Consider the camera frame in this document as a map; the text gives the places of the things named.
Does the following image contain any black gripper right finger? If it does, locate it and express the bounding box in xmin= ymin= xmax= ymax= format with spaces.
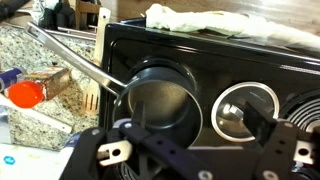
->
xmin=243 ymin=99 xmax=320 ymax=180

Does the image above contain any black electric stove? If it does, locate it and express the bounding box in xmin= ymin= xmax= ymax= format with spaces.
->
xmin=99 ymin=17 xmax=320 ymax=180

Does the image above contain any black sauce pan steel handle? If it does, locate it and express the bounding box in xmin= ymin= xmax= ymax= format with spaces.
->
xmin=25 ymin=21 xmax=204 ymax=150

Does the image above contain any pale yellow dish towel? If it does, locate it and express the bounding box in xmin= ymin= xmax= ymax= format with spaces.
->
xmin=145 ymin=3 xmax=320 ymax=49

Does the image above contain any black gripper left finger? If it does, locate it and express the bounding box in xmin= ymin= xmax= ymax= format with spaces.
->
xmin=59 ymin=99 xmax=214 ymax=180

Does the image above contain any blue jar with white lid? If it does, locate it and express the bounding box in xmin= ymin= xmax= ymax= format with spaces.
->
xmin=0 ymin=67 xmax=27 ymax=93

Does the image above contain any large black coil burner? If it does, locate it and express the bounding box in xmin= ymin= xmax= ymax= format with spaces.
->
xmin=279 ymin=89 xmax=320 ymax=134

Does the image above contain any spice jar with red lid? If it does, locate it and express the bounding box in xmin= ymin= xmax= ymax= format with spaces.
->
xmin=7 ymin=65 xmax=73 ymax=110

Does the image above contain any glass lid with steel rim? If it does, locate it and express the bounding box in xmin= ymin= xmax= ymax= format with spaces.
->
xmin=210 ymin=81 xmax=280 ymax=144

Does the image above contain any white plastic package blue logo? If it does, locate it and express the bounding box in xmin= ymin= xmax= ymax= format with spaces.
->
xmin=0 ymin=142 xmax=75 ymax=180

